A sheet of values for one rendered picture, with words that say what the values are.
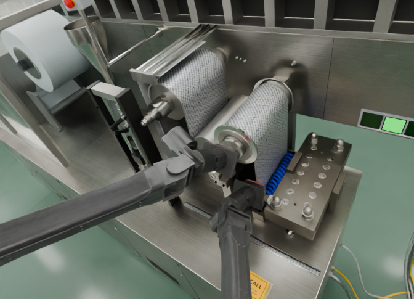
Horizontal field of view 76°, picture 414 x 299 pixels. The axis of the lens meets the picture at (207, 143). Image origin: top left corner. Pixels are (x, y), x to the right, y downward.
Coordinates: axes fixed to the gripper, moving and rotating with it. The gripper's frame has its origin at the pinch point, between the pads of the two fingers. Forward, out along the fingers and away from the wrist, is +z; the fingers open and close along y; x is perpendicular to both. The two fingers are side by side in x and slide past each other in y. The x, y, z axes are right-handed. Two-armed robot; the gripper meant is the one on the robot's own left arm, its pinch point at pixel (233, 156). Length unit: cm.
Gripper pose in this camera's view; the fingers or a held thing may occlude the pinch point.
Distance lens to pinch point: 75.7
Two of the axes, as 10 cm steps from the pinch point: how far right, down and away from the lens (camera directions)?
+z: 5.4, -0.3, 8.4
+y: 8.1, 2.8, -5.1
